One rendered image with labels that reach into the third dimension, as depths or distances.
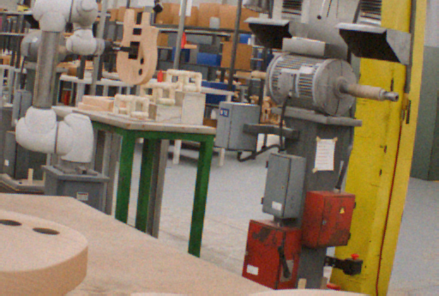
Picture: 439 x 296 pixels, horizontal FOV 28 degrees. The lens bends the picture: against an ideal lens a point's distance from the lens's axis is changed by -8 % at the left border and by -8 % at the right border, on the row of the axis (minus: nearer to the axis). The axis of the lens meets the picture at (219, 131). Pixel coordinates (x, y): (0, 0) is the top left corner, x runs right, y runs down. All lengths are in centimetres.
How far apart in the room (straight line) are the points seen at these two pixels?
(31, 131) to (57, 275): 332
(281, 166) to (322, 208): 26
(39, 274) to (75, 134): 334
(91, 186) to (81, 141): 21
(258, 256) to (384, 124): 129
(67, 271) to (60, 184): 324
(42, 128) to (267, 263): 122
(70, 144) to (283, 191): 101
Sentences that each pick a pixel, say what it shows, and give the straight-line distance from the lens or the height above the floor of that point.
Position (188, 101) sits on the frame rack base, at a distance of 503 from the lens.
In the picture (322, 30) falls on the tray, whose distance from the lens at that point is 427.
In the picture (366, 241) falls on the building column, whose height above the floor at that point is 41.
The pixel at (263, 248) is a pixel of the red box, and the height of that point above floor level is 51.
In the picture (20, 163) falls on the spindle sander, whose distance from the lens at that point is 641.
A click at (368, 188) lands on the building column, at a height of 71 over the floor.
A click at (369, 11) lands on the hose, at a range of 401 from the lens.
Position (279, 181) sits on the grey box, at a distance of 402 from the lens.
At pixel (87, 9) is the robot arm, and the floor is 147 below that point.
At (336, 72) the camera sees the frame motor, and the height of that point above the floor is 131.
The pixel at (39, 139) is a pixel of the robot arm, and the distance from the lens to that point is 429.
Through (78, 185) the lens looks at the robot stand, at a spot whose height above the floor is 65.
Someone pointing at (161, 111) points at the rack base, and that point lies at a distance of 494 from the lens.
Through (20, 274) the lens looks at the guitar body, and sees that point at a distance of 93.
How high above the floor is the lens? 132
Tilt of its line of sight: 5 degrees down
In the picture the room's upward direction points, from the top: 7 degrees clockwise
